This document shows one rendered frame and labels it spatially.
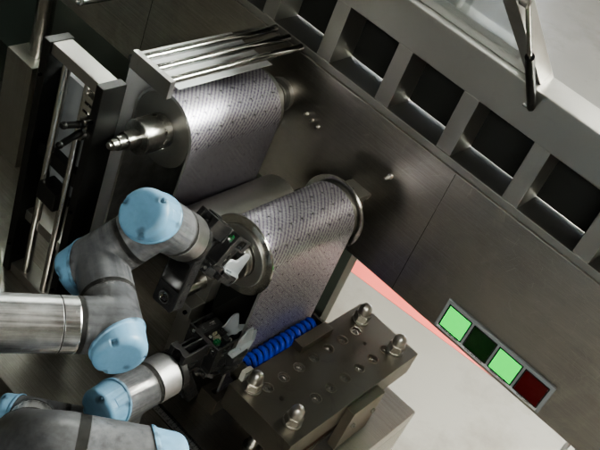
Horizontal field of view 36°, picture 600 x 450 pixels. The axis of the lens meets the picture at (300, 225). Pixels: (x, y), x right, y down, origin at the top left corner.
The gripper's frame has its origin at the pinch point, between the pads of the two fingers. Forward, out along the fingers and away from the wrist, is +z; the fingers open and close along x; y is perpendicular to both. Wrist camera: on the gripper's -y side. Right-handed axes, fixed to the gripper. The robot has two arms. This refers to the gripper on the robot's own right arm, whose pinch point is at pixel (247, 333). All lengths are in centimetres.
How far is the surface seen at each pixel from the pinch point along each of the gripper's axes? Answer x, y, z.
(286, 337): -2.4, -4.6, 10.4
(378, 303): 36, -108, 156
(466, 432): -23, -109, 136
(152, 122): 30.3, 27.9, -5.8
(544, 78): -14, 58, 32
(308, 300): -0.3, 0.2, 17.0
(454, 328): -24.3, 8.7, 29.3
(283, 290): -0.3, 8.9, 5.3
